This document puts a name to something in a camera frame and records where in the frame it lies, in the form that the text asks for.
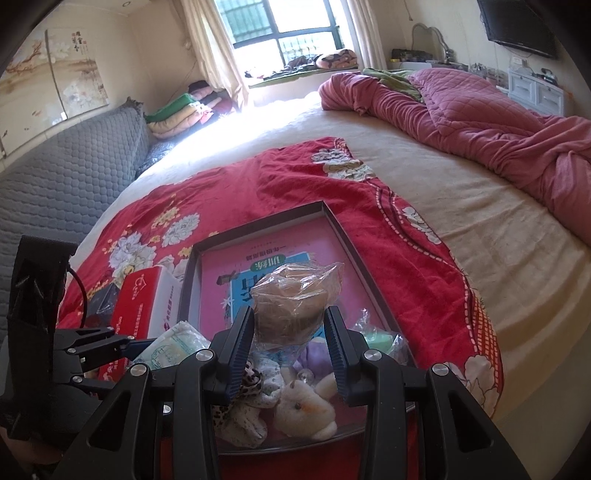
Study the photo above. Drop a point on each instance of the white dresser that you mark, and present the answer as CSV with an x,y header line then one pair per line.
x,y
538,90

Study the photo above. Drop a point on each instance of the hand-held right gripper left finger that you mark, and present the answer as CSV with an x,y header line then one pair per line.
x,y
233,360

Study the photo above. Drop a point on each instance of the purple sponge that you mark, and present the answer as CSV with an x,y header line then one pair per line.
x,y
314,357

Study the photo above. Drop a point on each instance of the green cloth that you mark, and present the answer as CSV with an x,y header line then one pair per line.
x,y
392,78

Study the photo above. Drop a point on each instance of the shallow box with pink print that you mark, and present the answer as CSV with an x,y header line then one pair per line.
x,y
286,240

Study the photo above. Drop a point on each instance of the patterned blanket on sill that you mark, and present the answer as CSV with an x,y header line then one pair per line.
x,y
339,57

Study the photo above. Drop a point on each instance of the green sill mat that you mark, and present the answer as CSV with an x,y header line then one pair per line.
x,y
277,82

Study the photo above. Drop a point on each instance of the red tissue pack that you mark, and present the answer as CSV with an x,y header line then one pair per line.
x,y
143,295

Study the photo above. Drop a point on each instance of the red floral blanket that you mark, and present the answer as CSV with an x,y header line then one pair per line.
x,y
277,184

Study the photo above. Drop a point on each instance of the pink quilt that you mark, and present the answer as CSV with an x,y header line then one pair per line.
x,y
485,124

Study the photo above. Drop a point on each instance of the leopard print scrunchie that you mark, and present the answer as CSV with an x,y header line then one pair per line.
x,y
251,376

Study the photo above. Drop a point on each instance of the black box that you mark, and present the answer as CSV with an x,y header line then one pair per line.
x,y
104,300

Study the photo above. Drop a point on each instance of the dark framed window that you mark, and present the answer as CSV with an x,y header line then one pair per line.
x,y
295,23

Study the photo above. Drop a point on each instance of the grey quilted headboard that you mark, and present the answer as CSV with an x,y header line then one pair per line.
x,y
69,175

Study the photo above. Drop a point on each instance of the cluttered vanity table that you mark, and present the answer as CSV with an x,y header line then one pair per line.
x,y
425,57

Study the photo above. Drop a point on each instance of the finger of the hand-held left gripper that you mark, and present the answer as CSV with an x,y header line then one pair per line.
x,y
92,379
97,344

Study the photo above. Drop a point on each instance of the green sponge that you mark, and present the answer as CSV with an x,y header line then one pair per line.
x,y
381,339

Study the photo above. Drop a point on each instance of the cream plush toy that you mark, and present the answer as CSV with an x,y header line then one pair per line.
x,y
300,406

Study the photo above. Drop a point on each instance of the dark clothes on sill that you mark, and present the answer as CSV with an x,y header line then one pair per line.
x,y
286,68

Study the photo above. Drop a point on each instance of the white printed tissue packet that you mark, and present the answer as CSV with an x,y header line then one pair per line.
x,y
173,344

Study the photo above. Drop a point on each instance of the stack of folded blankets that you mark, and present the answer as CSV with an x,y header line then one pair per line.
x,y
180,117

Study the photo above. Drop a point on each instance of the grey patterned pillow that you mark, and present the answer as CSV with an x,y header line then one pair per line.
x,y
154,154

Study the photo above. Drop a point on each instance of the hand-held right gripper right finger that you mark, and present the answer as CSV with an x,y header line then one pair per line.
x,y
339,360

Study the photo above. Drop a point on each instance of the brown sponge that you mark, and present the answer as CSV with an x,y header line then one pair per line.
x,y
291,300

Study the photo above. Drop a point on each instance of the black television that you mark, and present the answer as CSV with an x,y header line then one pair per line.
x,y
517,25

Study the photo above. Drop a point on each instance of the white framed mirror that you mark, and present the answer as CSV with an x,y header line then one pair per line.
x,y
431,41

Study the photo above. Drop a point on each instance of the floral wall poster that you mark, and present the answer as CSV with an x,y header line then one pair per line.
x,y
27,92
78,69

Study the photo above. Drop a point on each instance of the white floral scrunchie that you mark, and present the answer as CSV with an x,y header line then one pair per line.
x,y
249,420

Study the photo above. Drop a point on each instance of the cream curtain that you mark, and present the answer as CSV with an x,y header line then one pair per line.
x,y
212,50
367,32

